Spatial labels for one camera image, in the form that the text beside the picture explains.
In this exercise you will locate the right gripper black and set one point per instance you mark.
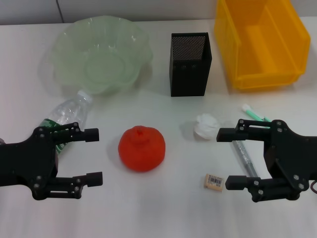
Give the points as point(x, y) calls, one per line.
point(292, 158)

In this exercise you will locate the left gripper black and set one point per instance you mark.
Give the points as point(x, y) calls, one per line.
point(27, 161)

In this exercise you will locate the silver grey pen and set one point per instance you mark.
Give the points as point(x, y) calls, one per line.
point(244, 154)

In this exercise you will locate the beige eraser with barcode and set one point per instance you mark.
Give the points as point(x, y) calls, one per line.
point(214, 181)

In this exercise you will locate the white paper ball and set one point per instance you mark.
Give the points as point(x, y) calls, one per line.
point(205, 126)

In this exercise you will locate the red-orange toy orange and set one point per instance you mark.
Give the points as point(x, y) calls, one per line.
point(141, 150)

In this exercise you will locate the green white toothbrush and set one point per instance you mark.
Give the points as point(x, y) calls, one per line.
point(252, 112)

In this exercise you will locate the clear plastic water bottle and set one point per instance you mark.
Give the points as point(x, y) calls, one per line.
point(69, 110)

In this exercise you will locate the black mesh pen holder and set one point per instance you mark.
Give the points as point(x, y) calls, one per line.
point(189, 74)

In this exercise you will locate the green glass fruit plate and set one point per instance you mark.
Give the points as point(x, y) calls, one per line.
point(99, 59)

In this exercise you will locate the yellow plastic bin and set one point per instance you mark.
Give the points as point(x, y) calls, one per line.
point(262, 49)

